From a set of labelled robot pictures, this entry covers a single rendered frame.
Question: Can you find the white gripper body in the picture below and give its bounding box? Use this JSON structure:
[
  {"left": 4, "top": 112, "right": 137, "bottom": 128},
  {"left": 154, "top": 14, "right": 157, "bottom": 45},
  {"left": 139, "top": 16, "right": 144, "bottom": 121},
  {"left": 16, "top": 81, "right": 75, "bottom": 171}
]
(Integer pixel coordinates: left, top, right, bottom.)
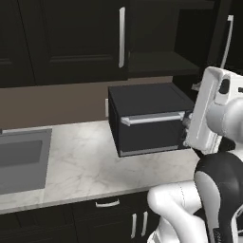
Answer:
[{"left": 184, "top": 65, "right": 228, "bottom": 156}]

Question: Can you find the dark open shelf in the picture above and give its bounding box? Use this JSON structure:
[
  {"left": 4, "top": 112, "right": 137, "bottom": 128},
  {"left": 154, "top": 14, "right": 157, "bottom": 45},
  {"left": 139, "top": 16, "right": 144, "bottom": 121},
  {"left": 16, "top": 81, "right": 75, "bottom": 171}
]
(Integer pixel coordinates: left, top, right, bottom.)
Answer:
[{"left": 127, "top": 0, "right": 216, "bottom": 79}]

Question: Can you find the dark tall cabinet door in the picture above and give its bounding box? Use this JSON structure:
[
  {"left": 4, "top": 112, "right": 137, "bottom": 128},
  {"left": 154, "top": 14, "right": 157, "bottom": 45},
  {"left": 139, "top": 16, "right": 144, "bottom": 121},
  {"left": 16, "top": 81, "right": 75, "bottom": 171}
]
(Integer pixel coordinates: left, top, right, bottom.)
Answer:
[{"left": 207, "top": 0, "right": 243, "bottom": 76}]

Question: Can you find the dark base cabinet door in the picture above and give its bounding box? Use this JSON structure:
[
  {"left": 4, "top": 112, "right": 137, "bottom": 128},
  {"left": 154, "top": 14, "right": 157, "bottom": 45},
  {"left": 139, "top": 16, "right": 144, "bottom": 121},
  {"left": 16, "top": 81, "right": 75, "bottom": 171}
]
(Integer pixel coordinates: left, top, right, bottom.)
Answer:
[
  {"left": 73, "top": 210, "right": 140, "bottom": 243},
  {"left": 139, "top": 202, "right": 163, "bottom": 243}
]

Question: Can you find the dark base cabinet run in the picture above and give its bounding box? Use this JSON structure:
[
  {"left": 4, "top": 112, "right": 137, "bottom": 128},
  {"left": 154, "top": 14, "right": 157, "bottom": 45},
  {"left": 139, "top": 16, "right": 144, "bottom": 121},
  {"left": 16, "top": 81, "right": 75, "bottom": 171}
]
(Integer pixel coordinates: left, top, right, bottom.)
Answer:
[{"left": 0, "top": 203, "right": 77, "bottom": 243}]

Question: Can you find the black toaster oven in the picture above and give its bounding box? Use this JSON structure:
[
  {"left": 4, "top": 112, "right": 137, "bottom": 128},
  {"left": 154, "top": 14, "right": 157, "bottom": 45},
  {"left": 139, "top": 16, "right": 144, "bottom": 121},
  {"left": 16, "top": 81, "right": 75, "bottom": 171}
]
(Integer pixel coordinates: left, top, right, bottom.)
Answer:
[{"left": 107, "top": 82, "right": 197, "bottom": 159}]

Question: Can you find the dark drawer front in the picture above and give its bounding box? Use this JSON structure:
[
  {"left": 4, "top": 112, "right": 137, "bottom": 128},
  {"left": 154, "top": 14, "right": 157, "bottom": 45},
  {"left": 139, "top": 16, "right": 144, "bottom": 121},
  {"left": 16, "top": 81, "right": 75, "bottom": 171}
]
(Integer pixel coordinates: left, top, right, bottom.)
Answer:
[{"left": 69, "top": 191, "right": 150, "bottom": 220}]

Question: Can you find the grey sink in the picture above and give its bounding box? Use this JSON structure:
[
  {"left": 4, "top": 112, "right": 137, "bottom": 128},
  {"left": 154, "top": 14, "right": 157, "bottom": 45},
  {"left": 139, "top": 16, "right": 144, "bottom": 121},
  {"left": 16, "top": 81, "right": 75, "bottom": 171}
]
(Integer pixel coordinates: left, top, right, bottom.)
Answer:
[{"left": 0, "top": 127, "right": 53, "bottom": 196}]

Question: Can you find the silver toaster oven handle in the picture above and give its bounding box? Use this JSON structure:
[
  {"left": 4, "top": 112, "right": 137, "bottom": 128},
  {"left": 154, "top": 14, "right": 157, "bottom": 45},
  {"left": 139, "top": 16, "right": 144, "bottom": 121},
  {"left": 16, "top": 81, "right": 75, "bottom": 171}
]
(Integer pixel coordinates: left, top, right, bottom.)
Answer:
[{"left": 120, "top": 110, "right": 186, "bottom": 127}]

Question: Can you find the white tall cabinet handle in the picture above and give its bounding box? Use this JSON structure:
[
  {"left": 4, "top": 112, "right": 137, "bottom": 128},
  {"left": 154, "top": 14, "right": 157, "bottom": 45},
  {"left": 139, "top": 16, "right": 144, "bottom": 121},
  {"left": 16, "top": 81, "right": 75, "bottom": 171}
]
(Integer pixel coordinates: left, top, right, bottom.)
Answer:
[{"left": 219, "top": 14, "right": 235, "bottom": 70}]

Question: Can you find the white wall socket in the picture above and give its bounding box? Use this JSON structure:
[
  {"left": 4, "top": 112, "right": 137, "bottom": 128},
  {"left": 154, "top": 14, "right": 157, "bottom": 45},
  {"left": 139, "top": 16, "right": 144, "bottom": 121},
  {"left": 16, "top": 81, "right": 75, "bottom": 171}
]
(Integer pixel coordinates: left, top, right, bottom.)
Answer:
[{"left": 104, "top": 98, "right": 110, "bottom": 119}]

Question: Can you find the white wall cabinet handle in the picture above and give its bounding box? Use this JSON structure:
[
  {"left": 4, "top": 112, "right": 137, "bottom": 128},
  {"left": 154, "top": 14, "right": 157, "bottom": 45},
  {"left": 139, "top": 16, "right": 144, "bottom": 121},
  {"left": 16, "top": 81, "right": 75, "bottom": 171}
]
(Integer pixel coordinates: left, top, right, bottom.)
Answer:
[{"left": 118, "top": 6, "right": 127, "bottom": 69}]

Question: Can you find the white base cabinet handle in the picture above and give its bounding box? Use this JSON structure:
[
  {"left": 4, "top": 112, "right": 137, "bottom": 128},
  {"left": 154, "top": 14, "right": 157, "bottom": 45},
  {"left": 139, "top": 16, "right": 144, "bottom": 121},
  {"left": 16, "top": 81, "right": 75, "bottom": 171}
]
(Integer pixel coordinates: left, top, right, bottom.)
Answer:
[
  {"left": 140, "top": 210, "right": 149, "bottom": 238},
  {"left": 130, "top": 212, "right": 139, "bottom": 240}
]

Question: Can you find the white drawer handle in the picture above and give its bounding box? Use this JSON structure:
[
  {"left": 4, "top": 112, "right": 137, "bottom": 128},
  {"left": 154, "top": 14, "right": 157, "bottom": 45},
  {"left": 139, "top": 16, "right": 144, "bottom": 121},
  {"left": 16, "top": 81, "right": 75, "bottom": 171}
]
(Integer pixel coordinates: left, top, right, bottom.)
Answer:
[{"left": 94, "top": 197, "right": 122, "bottom": 209}]

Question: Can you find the dark wall cabinet door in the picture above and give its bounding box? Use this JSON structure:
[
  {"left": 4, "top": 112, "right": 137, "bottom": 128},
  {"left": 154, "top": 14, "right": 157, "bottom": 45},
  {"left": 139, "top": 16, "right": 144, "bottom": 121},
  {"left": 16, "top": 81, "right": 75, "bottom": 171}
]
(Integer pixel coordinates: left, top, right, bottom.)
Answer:
[
  {"left": 0, "top": 0, "right": 36, "bottom": 89},
  {"left": 18, "top": 0, "right": 130, "bottom": 86}
]

